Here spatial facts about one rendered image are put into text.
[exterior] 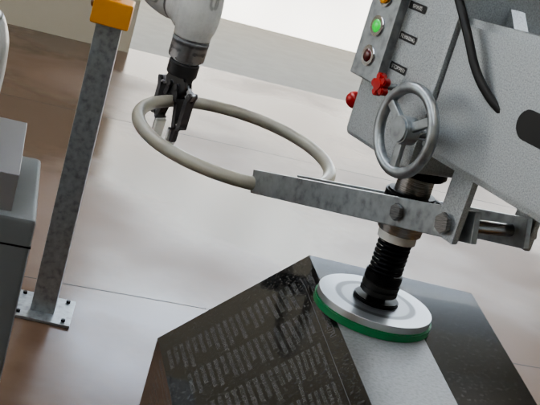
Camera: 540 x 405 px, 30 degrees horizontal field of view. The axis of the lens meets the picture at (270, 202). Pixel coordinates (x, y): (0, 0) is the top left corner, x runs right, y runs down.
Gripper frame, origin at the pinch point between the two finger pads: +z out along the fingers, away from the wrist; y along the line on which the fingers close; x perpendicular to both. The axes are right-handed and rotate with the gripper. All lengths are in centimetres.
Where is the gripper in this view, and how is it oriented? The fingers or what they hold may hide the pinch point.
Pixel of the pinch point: (163, 137)
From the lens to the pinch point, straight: 251.1
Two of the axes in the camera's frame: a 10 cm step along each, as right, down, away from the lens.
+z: -3.0, 8.8, 3.6
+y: 6.4, 4.7, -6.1
